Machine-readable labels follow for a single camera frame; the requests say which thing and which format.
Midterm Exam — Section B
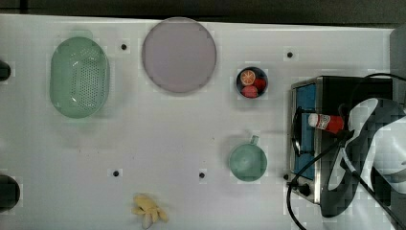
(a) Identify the black steel toaster oven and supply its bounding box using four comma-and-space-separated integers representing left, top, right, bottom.
289, 76, 393, 205

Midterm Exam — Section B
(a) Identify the black knob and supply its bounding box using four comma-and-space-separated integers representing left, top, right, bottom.
0, 60, 11, 81
0, 174, 21, 213

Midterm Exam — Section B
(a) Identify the yellow banana peel toy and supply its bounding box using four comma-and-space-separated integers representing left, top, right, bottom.
131, 195, 169, 230

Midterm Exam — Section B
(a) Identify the red ketchup bottle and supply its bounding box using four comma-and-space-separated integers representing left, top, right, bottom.
308, 113, 344, 134

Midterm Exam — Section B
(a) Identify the green perforated colander basket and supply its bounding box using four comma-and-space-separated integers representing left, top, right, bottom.
49, 34, 110, 119

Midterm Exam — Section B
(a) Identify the black knob upper left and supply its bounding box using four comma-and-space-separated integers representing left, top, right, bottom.
0, 60, 11, 81

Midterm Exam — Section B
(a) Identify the lilac round plate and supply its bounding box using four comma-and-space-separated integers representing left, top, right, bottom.
142, 17, 216, 93

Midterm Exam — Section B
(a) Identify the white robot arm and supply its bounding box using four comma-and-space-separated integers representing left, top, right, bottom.
320, 98, 405, 218

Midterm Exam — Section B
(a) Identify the green plastic mug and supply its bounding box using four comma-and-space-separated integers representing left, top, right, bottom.
229, 135, 268, 182

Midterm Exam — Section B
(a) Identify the black knob lower left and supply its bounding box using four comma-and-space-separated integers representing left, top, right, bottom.
0, 174, 21, 213

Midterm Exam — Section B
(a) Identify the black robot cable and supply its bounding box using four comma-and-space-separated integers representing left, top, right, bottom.
285, 72, 406, 230

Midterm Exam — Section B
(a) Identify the dark bowl with fruit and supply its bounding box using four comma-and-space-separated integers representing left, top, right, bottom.
236, 66, 268, 99

